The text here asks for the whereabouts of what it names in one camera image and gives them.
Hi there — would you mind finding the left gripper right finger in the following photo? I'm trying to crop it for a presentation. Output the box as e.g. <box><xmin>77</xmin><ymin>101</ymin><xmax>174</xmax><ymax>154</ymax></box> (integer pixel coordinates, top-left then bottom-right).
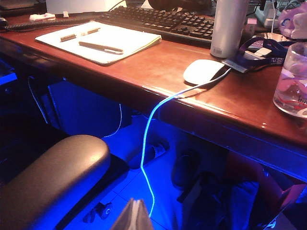
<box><xmin>134</xmin><ymin>200</ymin><xmax>154</xmax><ymax>230</ymax></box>

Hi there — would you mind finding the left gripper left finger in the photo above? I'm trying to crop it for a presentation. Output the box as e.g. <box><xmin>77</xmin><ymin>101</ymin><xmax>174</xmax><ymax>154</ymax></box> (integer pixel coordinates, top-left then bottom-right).
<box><xmin>110</xmin><ymin>198</ymin><xmax>138</xmax><ymax>230</ymax></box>

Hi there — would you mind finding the badge card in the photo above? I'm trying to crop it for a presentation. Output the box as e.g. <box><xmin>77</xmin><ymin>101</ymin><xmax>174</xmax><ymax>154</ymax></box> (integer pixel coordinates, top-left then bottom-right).
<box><xmin>222</xmin><ymin>58</ymin><xmax>250</xmax><ymax>73</ymax></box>

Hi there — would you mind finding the black chair armrest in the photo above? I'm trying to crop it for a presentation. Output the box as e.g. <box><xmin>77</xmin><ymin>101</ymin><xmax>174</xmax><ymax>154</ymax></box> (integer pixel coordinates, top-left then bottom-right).
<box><xmin>0</xmin><ymin>134</ymin><xmax>111</xmax><ymax>230</ymax></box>

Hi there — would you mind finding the small pink cube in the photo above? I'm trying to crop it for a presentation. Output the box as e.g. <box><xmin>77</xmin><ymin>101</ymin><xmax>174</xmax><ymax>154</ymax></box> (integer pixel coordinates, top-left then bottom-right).
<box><xmin>246</xmin><ymin>18</ymin><xmax>258</xmax><ymax>36</ymax></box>

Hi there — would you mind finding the crumpled white tissue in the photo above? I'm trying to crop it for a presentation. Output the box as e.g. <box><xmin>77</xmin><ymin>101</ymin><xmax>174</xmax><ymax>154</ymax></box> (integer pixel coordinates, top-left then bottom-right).
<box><xmin>28</xmin><ymin>13</ymin><xmax>56</xmax><ymax>21</ymax></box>

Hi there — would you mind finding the black keyboard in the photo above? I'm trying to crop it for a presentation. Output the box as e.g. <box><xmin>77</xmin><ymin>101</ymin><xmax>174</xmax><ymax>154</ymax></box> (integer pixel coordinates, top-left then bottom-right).
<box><xmin>98</xmin><ymin>6</ymin><xmax>215</xmax><ymax>46</ymax></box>

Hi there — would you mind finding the black chair caster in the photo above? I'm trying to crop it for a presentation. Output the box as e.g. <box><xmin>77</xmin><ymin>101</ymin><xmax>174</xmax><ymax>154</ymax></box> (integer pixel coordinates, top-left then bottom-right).
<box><xmin>83</xmin><ymin>202</ymin><xmax>113</xmax><ymax>223</ymax></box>

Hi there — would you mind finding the thin white cable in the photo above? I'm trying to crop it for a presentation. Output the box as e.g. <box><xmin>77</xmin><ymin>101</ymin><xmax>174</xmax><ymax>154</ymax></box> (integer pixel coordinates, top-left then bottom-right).
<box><xmin>103</xmin><ymin>103</ymin><xmax>123</xmax><ymax>138</ymax></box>

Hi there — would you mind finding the printed clear glass cup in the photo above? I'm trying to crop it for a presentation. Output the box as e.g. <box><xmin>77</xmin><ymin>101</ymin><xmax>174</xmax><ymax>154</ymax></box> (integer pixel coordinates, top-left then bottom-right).
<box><xmin>272</xmin><ymin>42</ymin><xmax>307</xmax><ymax>118</ymax></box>

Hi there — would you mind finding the pale mouse cable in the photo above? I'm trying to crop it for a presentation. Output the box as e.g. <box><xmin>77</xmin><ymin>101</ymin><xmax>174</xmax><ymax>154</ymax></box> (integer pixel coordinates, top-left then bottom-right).
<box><xmin>140</xmin><ymin>68</ymin><xmax>233</xmax><ymax>218</ymax></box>

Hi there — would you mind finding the black coiled cable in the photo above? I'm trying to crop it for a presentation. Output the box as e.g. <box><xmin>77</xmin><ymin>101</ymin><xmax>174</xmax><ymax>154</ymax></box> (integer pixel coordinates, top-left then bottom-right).
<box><xmin>3</xmin><ymin>16</ymin><xmax>101</xmax><ymax>31</ymax></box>

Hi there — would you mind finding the white marker pen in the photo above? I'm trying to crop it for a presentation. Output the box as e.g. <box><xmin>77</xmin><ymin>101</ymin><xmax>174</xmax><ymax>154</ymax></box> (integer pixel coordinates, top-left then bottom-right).
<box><xmin>59</xmin><ymin>27</ymin><xmax>101</xmax><ymax>43</ymax></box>

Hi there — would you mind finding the white thermos bottle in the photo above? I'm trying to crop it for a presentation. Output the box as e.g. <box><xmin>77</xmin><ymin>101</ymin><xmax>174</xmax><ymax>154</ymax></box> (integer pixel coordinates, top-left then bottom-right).
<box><xmin>210</xmin><ymin>0</ymin><xmax>250</xmax><ymax>59</ymax></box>

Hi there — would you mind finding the white notepad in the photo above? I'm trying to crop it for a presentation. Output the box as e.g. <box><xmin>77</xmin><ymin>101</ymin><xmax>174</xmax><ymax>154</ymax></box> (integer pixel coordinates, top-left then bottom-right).
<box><xmin>35</xmin><ymin>21</ymin><xmax>163</xmax><ymax>67</ymax></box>

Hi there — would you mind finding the white computer mouse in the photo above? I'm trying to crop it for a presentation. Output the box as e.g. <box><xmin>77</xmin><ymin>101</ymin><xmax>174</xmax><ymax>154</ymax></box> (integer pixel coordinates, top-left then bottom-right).
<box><xmin>183</xmin><ymin>59</ymin><xmax>228</xmax><ymax>86</ymax></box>

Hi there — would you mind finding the dark pen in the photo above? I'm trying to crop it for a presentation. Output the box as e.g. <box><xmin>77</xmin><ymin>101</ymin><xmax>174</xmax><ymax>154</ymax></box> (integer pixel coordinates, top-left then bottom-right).
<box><xmin>78</xmin><ymin>41</ymin><xmax>124</xmax><ymax>55</ymax></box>

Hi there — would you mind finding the blue lanyard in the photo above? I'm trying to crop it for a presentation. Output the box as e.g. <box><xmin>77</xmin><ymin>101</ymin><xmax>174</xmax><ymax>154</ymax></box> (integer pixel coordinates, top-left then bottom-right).
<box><xmin>236</xmin><ymin>37</ymin><xmax>298</xmax><ymax>72</ymax></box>

